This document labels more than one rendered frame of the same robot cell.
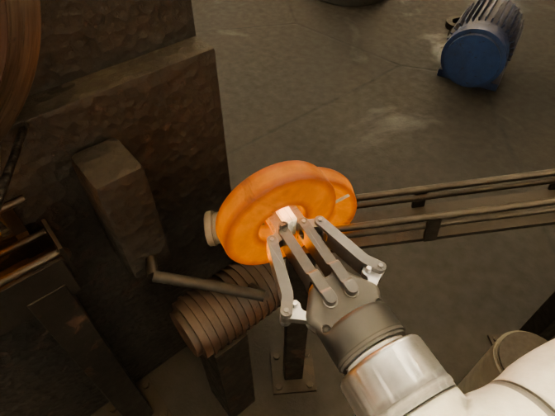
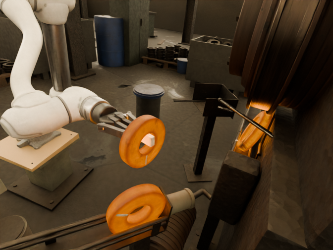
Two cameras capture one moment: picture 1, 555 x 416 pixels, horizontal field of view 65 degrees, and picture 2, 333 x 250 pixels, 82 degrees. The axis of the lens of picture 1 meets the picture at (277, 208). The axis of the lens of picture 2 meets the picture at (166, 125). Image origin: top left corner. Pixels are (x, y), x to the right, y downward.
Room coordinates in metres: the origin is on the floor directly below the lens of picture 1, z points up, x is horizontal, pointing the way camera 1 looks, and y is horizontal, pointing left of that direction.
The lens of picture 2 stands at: (0.77, -0.13, 1.16)
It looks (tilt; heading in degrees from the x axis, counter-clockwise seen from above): 32 degrees down; 154
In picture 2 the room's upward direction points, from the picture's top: 6 degrees clockwise
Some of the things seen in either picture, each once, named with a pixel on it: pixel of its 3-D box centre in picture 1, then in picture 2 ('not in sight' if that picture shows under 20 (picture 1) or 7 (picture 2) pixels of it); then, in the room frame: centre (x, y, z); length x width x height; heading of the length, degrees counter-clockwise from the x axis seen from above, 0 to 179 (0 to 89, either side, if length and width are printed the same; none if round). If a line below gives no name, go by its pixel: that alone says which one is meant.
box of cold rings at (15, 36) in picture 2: not in sight; (48, 42); (-3.28, -0.60, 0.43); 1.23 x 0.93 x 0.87; 128
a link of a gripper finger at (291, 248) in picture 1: (305, 268); (126, 123); (0.26, -0.03, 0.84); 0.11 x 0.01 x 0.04; 29
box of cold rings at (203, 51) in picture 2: not in sight; (222, 63); (-1.96, 2.11, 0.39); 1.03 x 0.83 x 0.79; 44
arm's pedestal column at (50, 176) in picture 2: not in sight; (48, 163); (-0.43, -0.44, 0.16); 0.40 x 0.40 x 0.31; 47
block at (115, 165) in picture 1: (125, 211); (232, 189); (0.48, 0.26, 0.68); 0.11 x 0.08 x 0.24; 40
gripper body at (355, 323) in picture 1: (348, 315); (109, 117); (0.21, -0.07, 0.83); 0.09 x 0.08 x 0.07; 27
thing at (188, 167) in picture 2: not in sight; (204, 135); (-0.18, 0.64, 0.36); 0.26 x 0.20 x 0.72; 165
